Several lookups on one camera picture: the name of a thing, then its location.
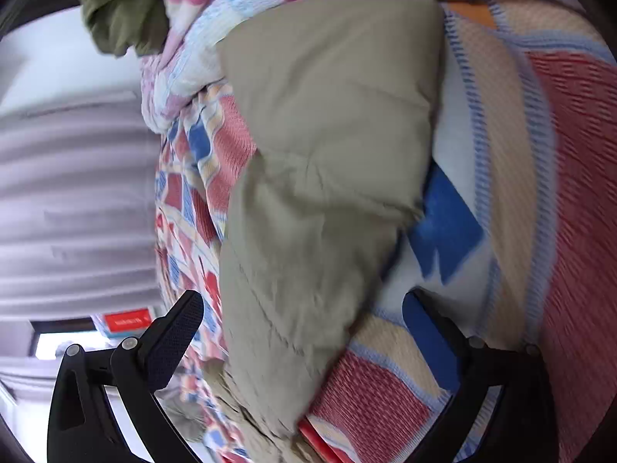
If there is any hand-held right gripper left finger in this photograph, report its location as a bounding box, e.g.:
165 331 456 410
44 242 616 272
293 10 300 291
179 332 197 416
47 291 204 463

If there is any olive green cloth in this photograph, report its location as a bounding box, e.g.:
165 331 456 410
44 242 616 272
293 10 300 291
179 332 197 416
76 0 170 59

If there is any grey curtain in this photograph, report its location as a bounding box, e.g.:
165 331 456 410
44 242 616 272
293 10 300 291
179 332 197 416
0 91 164 399

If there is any leaf patterned patchwork blanket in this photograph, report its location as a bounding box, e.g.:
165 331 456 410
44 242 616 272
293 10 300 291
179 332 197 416
153 0 617 463

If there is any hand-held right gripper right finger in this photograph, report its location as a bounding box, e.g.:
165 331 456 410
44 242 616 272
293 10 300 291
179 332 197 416
402 289 560 463

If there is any red box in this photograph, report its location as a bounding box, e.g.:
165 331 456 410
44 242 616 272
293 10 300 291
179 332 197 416
93 306 165 344

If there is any window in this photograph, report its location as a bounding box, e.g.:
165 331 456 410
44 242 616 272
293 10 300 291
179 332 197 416
30 317 108 358

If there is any khaki padded jacket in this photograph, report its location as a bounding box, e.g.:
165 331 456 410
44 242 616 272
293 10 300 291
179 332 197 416
200 0 447 463

